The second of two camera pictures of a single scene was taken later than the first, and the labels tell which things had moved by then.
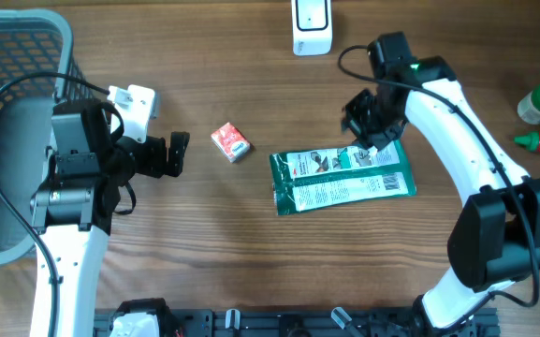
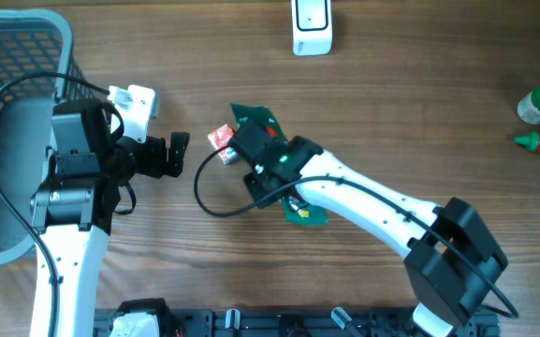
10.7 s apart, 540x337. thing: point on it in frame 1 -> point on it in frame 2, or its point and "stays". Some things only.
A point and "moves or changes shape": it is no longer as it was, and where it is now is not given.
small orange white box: (230, 142) stays
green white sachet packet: (313, 180) moves or changes shape
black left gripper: (156, 167) stays
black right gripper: (350, 122) -> (256, 192)
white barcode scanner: (312, 27) stays
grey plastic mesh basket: (7, 44) stays
